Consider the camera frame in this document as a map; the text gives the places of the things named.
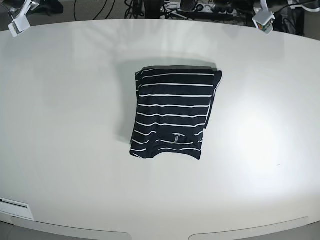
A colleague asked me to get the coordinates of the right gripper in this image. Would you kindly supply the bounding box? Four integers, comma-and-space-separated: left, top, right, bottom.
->
8, 0, 40, 19

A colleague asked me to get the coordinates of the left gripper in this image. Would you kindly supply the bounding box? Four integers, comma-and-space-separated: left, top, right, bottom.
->
253, 0, 269, 14

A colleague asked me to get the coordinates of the navy white striped T-shirt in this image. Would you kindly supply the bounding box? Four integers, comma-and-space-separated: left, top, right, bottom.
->
129, 66, 223, 160

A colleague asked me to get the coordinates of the grey power strip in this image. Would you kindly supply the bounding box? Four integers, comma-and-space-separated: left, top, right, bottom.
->
164, 1, 238, 17

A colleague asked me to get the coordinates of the white label plate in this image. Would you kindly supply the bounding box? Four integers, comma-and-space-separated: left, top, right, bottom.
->
0, 197, 34, 221

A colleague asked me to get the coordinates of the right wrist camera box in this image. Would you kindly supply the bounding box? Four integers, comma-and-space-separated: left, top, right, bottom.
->
8, 15, 31, 38

